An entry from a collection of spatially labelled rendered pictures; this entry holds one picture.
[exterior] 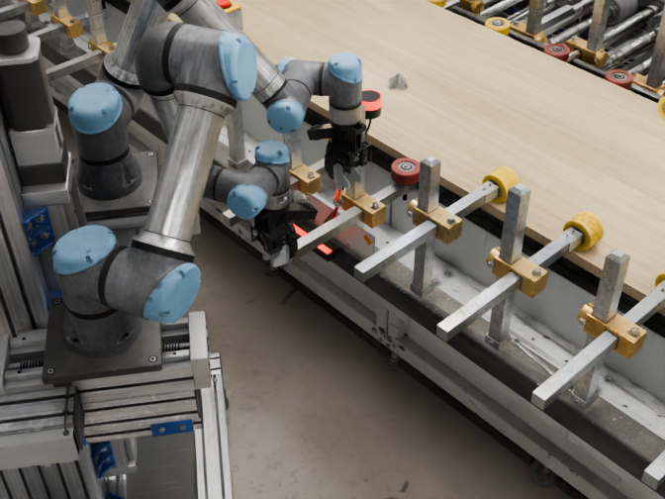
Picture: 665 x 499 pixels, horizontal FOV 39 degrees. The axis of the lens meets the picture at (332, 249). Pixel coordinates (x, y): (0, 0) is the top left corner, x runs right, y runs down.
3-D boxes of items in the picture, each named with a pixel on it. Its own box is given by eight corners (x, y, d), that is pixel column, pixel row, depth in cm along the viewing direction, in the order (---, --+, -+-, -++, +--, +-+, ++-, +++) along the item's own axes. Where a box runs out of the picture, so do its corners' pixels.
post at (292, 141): (294, 211, 268) (286, 61, 237) (286, 205, 270) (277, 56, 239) (303, 205, 270) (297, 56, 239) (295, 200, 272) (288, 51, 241)
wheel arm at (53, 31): (3, 59, 317) (0, 48, 315) (-2, 55, 319) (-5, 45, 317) (113, 18, 339) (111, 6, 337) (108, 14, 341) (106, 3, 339)
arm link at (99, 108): (67, 158, 212) (55, 107, 203) (90, 126, 221) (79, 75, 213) (118, 163, 210) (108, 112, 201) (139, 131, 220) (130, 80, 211)
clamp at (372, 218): (372, 229, 241) (372, 214, 238) (335, 205, 249) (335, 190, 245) (387, 219, 244) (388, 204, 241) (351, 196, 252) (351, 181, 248)
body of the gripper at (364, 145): (348, 177, 217) (348, 134, 209) (324, 161, 222) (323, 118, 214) (372, 163, 221) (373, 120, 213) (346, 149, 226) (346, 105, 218)
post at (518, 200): (498, 351, 226) (522, 193, 195) (486, 344, 228) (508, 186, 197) (507, 345, 228) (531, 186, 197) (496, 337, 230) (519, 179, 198)
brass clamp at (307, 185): (306, 198, 257) (306, 183, 254) (274, 176, 265) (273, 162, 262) (323, 188, 260) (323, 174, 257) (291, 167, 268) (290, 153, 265)
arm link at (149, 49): (102, 42, 169) (172, 204, 209) (155, 52, 166) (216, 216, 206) (133, -1, 175) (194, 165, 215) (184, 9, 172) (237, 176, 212)
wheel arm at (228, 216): (231, 230, 247) (230, 217, 244) (223, 224, 249) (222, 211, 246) (350, 163, 269) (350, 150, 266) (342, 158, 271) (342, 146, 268)
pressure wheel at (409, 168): (405, 212, 250) (407, 177, 242) (383, 199, 254) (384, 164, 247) (426, 199, 254) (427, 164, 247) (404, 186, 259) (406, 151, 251)
